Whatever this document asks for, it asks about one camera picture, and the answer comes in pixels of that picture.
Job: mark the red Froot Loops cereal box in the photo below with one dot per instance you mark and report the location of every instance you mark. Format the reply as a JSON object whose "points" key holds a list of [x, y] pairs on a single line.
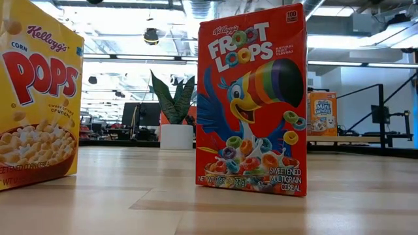
{"points": [[251, 137]]}

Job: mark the orange Mini Wheats cereal box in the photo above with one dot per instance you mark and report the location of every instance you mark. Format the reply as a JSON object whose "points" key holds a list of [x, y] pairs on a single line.
{"points": [[323, 114]]}

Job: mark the yellow Corn Pops cereal box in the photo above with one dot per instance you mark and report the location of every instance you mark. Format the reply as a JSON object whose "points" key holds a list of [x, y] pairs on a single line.
{"points": [[39, 98]]}

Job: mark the wooden shelf board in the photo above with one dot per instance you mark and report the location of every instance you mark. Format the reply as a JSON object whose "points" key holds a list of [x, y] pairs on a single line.
{"points": [[356, 139]]}

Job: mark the red-orange background panel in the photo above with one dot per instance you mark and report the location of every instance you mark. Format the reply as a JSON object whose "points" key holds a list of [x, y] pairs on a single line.
{"points": [[192, 112]]}

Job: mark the snake plant in white pot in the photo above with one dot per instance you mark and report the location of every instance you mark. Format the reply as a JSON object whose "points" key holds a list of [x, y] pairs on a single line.
{"points": [[176, 137]]}

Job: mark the black computer monitor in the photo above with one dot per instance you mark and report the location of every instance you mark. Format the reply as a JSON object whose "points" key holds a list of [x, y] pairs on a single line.
{"points": [[143, 114]]}

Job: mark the black hanging ceiling fixture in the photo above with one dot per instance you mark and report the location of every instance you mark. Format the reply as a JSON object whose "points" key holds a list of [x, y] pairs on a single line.
{"points": [[151, 36]]}

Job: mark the black round ceiling speaker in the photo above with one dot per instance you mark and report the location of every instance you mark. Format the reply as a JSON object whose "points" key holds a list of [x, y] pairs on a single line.
{"points": [[92, 80]]}

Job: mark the silver ventilation duct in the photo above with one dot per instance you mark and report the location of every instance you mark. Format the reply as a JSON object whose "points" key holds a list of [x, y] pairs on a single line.
{"points": [[313, 8], [200, 8]]}

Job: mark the blue wall panel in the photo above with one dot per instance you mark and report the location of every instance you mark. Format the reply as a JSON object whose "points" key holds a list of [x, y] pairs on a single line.
{"points": [[415, 117]]}

